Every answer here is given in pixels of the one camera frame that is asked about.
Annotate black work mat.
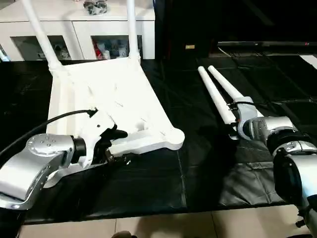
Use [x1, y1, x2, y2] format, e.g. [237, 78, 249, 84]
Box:
[0, 55, 317, 224]

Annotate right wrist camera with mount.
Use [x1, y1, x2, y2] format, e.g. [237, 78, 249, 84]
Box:
[237, 102, 260, 122]

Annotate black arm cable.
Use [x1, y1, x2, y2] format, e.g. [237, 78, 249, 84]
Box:
[0, 109, 98, 155]
[229, 99, 255, 110]

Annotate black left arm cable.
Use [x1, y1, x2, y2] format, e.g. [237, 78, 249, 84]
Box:
[0, 109, 98, 155]

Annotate white plastic table leg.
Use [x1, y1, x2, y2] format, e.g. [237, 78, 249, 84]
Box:
[126, 0, 142, 63]
[20, 0, 64, 71]
[198, 66, 238, 125]
[208, 65, 259, 119]

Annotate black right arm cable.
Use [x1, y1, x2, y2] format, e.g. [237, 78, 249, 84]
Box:
[229, 99, 255, 110]

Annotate white board strip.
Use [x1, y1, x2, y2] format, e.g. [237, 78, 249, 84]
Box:
[299, 55, 317, 68]

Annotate white plastic table top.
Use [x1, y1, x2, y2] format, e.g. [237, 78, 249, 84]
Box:
[45, 56, 186, 188]

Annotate black bundle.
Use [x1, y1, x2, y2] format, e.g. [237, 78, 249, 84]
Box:
[83, 0, 109, 14]

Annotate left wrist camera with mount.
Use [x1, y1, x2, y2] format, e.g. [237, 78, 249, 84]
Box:
[73, 109, 117, 167]

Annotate black flat bar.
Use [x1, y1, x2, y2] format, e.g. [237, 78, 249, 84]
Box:
[218, 41, 317, 49]

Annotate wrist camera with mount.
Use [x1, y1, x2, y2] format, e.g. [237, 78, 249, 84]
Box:
[73, 109, 117, 167]
[237, 102, 260, 122]

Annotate white cabinet with glass doors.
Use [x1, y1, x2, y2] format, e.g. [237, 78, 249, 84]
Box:
[0, 0, 156, 61]

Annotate red bottle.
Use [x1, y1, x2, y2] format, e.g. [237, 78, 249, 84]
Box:
[95, 42, 105, 59]

